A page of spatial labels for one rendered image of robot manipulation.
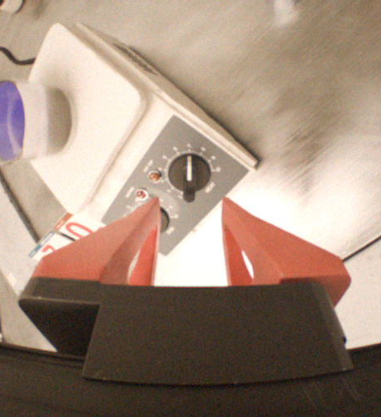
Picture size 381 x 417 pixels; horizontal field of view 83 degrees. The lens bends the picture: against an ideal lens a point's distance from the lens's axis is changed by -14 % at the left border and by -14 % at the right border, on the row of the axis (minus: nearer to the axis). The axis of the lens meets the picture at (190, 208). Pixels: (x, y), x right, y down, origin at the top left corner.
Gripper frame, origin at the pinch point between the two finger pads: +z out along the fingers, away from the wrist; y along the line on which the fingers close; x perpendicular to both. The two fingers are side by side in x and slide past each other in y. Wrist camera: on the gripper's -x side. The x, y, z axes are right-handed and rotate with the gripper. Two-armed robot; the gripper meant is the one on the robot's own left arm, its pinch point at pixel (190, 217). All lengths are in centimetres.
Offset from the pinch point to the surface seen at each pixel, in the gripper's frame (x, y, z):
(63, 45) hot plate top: -8.3, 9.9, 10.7
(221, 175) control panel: 1.7, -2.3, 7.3
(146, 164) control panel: 0.6, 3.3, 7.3
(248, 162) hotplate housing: 0.7, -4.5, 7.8
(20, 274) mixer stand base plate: 28.0, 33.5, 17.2
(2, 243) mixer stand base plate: 23.3, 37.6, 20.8
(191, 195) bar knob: 2.3, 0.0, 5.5
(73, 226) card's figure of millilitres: 11.1, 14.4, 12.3
